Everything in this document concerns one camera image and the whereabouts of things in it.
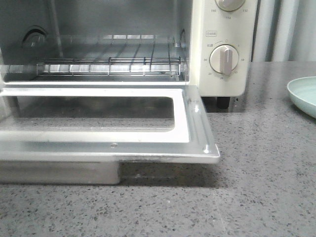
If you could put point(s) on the mint green plate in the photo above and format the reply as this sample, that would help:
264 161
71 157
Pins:
302 93

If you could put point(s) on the black right oven foot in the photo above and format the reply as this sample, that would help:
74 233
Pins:
223 102

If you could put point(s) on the oven glass door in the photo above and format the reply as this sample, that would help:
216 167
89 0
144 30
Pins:
81 134

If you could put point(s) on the metal wire oven rack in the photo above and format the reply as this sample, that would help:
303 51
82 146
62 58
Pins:
115 55

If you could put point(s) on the grey curtain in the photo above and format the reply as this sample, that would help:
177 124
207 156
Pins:
285 30

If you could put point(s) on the beige temperature knob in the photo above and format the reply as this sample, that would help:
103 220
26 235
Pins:
229 5

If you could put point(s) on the cream toaster oven body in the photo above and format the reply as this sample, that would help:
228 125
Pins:
33 30

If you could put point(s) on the beige timer knob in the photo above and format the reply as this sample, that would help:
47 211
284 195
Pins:
224 59

